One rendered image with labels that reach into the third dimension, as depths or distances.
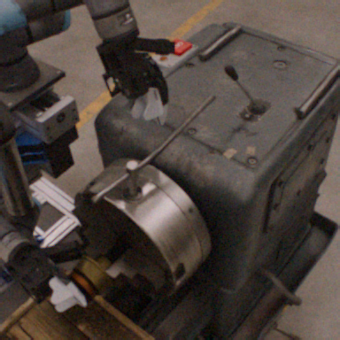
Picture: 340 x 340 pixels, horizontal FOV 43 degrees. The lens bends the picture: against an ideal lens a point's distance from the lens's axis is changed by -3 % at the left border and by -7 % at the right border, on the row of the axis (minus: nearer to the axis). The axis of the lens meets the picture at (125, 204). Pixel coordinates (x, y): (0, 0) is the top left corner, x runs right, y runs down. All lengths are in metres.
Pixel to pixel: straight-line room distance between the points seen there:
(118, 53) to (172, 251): 0.40
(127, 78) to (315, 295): 1.65
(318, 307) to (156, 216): 1.44
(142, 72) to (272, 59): 0.50
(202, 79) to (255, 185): 0.36
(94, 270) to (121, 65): 0.42
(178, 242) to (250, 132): 0.29
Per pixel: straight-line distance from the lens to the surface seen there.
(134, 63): 0.85
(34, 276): 0.98
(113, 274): 0.95
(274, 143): 0.98
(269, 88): 1.13
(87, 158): 2.79
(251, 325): 1.51
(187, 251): 0.93
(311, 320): 2.17
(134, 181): 0.86
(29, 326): 1.19
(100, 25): 0.81
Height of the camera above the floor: 1.91
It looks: 50 degrees down
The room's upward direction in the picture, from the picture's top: 11 degrees counter-clockwise
